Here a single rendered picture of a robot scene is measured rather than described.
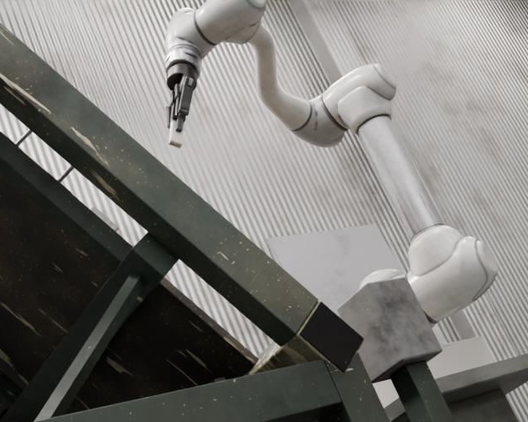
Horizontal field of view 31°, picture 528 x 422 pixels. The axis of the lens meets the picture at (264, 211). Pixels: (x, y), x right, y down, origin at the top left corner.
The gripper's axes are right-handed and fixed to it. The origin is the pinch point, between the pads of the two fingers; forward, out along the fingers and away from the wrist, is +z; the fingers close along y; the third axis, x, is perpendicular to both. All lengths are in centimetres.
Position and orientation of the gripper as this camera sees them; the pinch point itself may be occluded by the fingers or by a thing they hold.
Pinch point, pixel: (176, 133)
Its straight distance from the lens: 223.4
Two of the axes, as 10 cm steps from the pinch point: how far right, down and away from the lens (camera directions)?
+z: -0.2, 7.9, -6.1
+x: 8.8, 3.1, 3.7
